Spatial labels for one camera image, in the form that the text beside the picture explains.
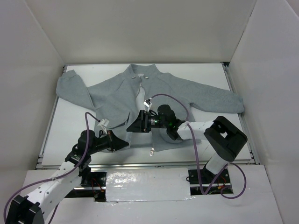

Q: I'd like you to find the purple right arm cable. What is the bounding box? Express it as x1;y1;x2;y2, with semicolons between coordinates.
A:
149;93;247;199

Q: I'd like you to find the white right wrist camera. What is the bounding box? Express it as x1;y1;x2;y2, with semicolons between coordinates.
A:
143;98;152;112

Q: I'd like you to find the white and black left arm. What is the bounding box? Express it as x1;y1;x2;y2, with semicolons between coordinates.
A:
4;130;129;224

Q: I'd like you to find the grey zip-up jacket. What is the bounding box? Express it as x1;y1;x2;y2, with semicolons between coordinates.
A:
56;64;244;142

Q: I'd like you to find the white taped cover plate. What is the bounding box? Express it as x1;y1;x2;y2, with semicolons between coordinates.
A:
106;168;191;202

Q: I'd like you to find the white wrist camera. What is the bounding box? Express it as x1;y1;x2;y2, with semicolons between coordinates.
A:
143;98;152;112
97;119;109;135

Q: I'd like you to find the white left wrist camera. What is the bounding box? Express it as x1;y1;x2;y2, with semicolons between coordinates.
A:
97;119;109;135

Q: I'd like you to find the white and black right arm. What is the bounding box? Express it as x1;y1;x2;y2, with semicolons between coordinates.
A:
127;105;248;182

